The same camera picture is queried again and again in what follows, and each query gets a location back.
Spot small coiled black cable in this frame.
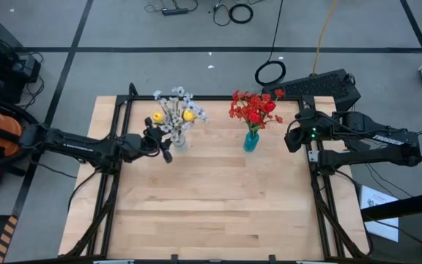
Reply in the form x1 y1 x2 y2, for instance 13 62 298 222
228 3 254 25

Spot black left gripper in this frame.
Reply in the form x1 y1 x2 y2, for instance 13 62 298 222
122 117 174 164

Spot black barrier bar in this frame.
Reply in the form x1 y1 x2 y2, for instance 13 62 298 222
360 188 422 222

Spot yellow cable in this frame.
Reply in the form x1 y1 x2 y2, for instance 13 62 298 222
312 0 339 76

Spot sparse red flower sprig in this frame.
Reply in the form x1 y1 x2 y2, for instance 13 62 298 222
228 89 285 128

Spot clear ribbed glass vase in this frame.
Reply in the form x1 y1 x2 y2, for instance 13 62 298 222
172 133 189 152

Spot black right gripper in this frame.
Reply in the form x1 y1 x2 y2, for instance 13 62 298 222
284 108 322 154

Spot large coiled black cable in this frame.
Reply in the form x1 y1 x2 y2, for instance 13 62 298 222
253 0 287 87

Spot teal textured glass vase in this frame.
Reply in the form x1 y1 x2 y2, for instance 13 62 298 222
243 131 260 153

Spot black power strip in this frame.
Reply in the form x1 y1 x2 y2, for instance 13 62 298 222
161 7 190 16

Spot black vacuum hose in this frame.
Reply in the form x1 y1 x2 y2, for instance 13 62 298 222
0 98 43 133

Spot white printed paper sheet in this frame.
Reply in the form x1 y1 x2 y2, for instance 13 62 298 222
359 184 401 243

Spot white artificial flower bunch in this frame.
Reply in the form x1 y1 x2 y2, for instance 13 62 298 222
174 91 209 144
152 86 188 144

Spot black metal table frame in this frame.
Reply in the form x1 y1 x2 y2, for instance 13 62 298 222
62 82 373 262

